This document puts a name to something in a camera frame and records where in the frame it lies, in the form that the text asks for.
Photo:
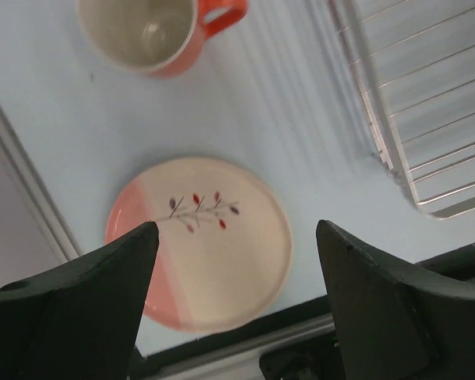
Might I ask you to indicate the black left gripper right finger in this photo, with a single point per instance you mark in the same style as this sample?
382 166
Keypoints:
394 319

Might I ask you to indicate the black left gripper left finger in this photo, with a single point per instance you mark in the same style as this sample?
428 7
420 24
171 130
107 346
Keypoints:
79 320

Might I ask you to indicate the pink beige leaf plate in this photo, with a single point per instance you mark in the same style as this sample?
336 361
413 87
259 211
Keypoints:
225 244

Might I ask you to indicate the orange mug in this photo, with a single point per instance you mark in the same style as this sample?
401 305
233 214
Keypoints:
156 38

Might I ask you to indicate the aluminium frame rail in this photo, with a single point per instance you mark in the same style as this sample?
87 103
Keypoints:
34 194

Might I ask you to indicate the metal wire dish rack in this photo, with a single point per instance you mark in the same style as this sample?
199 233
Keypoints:
413 65

